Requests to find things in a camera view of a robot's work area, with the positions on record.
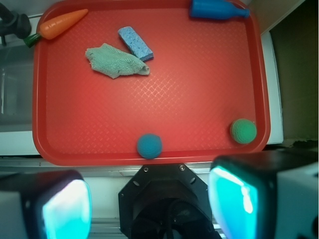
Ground red plastic tray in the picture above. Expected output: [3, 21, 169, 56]
[32, 0, 270, 166]

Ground green foam ball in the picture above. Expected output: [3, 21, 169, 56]
[230, 119, 257, 144]

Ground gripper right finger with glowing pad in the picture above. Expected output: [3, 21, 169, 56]
[208, 151, 319, 239]

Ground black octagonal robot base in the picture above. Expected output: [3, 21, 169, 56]
[118, 164, 220, 239]

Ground blue plastic bottle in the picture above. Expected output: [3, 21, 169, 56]
[190, 0, 250, 20]

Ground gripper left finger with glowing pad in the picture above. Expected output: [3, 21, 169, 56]
[0, 170, 92, 239]

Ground blue sponge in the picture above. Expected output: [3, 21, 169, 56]
[118, 26, 154, 62]

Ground blue foam ball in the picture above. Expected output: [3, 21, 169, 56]
[137, 134, 162, 159]

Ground black clamp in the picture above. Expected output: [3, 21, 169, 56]
[0, 3, 31, 46]

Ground orange toy carrot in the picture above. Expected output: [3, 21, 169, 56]
[23, 9, 89, 47]

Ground light blue-green cloth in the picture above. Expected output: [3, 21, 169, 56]
[85, 43, 150, 79]

